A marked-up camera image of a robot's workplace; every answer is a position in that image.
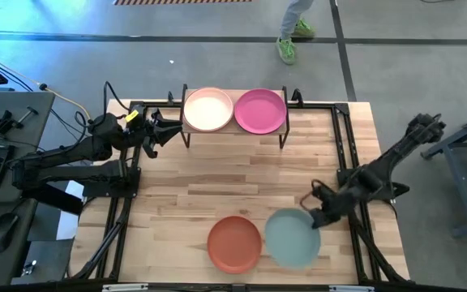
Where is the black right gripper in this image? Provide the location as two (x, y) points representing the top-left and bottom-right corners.
(309, 180), (358, 230)

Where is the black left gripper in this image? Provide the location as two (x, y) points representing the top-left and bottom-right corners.
(126, 105), (184, 160)

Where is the teal plate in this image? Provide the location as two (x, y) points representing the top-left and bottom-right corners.
(263, 208), (322, 270)

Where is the cream plate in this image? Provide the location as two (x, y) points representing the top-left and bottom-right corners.
(182, 87), (235, 133)

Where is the magenta plate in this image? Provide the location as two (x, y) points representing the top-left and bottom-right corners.
(233, 88), (288, 135)

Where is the wooden shelf with black legs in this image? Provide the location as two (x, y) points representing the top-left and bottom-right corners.
(178, 84), (291, 149)

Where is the orange plate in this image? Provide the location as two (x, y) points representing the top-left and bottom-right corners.
(207, 215), (263, 275)

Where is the white paper sheet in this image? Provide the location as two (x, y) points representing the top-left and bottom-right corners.
(55, 180), (86, 242)

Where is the grey metal cart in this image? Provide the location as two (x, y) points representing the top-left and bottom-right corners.
(419, 105), (467, 238)

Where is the grey desk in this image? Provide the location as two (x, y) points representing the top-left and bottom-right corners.
(0, 91), (57, 287)

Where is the black clamp tool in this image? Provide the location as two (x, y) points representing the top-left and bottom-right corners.
(0, 105), (40, 139)

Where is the green shoe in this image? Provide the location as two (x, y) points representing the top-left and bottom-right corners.
(275, 36), (298, 67)
(292, 18), (317, 39)

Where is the person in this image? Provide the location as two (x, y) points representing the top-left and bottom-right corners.
(279, 0), (315, 41)

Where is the black computer mouse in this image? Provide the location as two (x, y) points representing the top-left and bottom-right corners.
(0, 212), (21, 254)

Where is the small metal clip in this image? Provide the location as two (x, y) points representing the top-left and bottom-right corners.
(21, 259), (38, 277)

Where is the right gripper cable loop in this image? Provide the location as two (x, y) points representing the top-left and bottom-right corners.
(299, 179), (324, 213)

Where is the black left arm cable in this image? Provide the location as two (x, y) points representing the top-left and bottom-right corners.
(102, 80), (132, 122)

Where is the silver metal bracket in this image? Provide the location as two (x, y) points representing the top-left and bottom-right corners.
(101, 283), (150, 292)
(328, 285), (376, 292)

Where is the black aluminium frame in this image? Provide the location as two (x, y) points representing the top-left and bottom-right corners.
(69, 88), (411, 285)

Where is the yellow cable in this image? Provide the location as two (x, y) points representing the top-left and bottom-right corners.
(0, 45), (93, 122)

